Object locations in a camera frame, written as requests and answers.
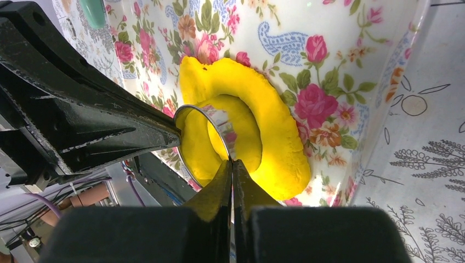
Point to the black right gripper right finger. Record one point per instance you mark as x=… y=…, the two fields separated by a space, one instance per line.
x=266 y=231

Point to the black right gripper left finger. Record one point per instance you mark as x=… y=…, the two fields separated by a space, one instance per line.
x=197 y=231

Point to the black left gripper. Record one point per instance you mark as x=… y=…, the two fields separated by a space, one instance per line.
x=59 y=115

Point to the yellow dough piece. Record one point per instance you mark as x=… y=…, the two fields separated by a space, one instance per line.
x=284 y=171

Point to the floral rectangular tray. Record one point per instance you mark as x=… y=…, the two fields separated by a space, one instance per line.
x=335 y=64

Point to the round yellow dough wrapper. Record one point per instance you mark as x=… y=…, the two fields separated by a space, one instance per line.
x=214 y=131

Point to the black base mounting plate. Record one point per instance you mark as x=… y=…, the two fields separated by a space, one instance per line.
x=166 y=186

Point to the floral tablecloth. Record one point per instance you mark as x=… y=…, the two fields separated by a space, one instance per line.
x=416 y=169

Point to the teal handled tool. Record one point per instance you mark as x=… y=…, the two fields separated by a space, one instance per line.
x=94 y=11

